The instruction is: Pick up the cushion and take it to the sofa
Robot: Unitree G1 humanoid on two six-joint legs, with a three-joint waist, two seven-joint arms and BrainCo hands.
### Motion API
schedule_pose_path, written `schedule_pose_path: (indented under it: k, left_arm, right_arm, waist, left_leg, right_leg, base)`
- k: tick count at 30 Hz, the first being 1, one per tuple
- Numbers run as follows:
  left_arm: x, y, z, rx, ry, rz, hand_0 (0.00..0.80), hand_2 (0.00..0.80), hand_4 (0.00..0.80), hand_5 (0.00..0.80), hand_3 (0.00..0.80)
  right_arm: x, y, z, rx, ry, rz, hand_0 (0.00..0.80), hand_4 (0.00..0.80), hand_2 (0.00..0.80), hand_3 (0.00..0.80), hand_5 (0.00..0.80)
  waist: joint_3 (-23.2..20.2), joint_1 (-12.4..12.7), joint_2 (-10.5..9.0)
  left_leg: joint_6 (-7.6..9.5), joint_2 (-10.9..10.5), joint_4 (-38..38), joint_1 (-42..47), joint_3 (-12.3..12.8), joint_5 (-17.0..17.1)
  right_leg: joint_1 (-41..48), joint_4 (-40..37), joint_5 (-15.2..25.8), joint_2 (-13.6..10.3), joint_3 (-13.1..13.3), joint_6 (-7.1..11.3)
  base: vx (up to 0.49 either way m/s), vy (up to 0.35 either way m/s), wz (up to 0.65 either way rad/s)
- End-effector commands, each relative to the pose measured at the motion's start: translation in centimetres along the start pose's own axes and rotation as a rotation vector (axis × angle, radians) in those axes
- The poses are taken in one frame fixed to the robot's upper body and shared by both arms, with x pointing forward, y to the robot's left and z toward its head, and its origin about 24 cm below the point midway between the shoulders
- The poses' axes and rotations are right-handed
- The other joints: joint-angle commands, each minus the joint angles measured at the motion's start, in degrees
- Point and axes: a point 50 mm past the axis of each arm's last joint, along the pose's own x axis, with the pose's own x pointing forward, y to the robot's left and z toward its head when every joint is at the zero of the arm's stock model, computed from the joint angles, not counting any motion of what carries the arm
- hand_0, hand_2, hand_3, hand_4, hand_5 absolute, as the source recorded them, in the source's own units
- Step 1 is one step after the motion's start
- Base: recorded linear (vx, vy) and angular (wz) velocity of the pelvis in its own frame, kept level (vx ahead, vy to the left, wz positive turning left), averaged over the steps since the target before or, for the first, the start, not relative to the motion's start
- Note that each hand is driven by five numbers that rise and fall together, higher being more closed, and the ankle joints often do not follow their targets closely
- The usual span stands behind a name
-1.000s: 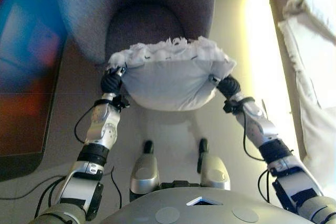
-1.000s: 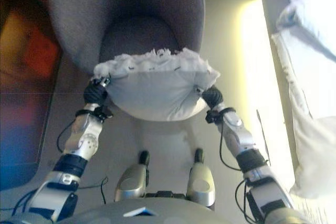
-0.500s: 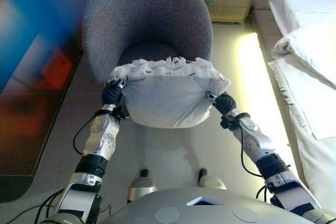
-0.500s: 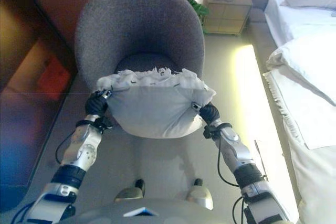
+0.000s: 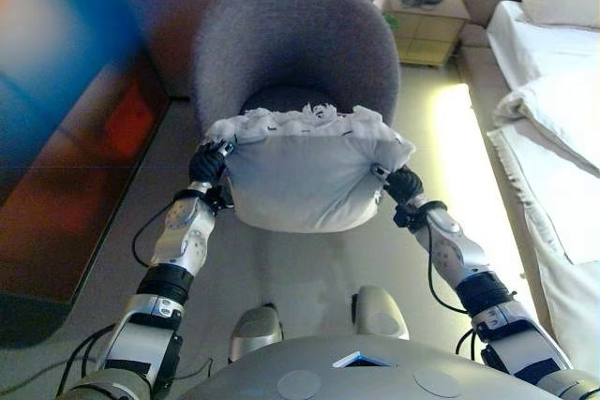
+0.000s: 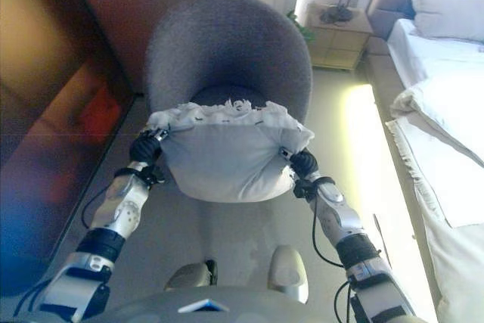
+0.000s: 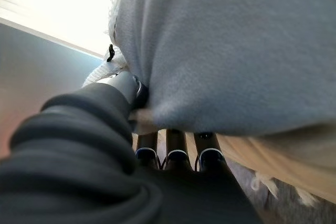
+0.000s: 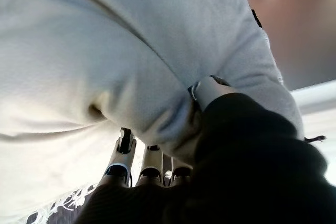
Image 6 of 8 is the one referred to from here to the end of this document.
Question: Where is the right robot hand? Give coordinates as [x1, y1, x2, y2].
[279, 147, 319, 181]

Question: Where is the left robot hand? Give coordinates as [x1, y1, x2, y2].
[129, 128, 169, 165]

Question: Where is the white fringed cushion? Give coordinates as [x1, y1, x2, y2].
[146, 98, 316, 203]

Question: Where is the right robot leg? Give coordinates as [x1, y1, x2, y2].
[266, 244, 309, 304]

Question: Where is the robot leg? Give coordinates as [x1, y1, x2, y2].
[266, 244, 309, 304]
[163, 258, 219, 290]

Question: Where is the dark glossy cabinet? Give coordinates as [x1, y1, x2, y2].
[0, 0, 138, 294]

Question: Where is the wooden nightstand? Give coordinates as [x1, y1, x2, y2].
[304, 2, 375, 74]

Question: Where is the left robot leg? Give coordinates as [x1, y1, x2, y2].
[163, 258, 219, 290]

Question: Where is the grey fabric armchair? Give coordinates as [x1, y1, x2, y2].
[141, 0, 314, 188]

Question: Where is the green house plant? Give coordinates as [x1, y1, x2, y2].
[285, 9, 317, 42]

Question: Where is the folded white duvet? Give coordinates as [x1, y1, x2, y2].
[389, 73, 484, 169]

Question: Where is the white mattress sheet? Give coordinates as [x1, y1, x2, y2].
[386, 18, 484, 90]

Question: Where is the grey robot torso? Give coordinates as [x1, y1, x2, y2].
[101, 286, 379, 323]

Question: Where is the cream fringed bedspread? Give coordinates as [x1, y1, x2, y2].
[383, 118, 484, 323]

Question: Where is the white pillow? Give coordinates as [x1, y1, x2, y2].
[408, 0, 484, 45]

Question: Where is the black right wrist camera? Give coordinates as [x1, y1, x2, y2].
[293, 177, 323, 202]

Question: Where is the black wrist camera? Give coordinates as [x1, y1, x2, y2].
[293, 177, 323, 202]
[140, 166, 166, 187]

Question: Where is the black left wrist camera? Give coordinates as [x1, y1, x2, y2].
[140, 166, 166, 187]

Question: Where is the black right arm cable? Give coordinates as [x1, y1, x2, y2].
[311, 201, 346, 268]

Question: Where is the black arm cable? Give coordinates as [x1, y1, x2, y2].
[311, 201, 346, 268]
[80, 185, 111, 230]

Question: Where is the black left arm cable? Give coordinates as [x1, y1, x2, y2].
[80, 185, 111, 230]

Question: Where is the upholstered bed frame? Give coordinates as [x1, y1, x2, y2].
[361, 37, 444, 301]

